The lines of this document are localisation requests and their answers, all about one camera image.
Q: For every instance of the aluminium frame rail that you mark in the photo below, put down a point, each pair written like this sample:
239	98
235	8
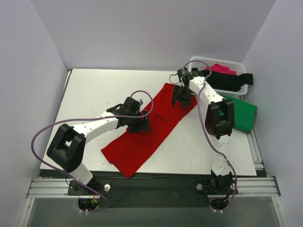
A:
262	185

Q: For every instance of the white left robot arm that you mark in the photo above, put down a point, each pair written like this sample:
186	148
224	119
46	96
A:
68	144

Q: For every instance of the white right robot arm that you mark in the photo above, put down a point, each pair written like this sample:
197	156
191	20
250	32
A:
216	115

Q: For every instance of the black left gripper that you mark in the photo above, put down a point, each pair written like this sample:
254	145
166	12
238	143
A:
144	124

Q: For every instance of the black t shirt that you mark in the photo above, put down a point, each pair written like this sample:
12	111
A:
229	82

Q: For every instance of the red t shirt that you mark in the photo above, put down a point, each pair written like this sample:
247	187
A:
131	150

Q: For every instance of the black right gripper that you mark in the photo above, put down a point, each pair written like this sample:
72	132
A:
181	95

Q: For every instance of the green folded t shirt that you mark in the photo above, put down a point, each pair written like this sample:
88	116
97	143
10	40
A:
244	113

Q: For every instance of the white plastic basket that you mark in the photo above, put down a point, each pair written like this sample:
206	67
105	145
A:
204	66

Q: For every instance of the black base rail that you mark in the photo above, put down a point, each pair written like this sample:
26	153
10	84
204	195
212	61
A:
155	191

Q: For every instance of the pink t shirt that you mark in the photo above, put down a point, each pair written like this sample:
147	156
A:
218	68

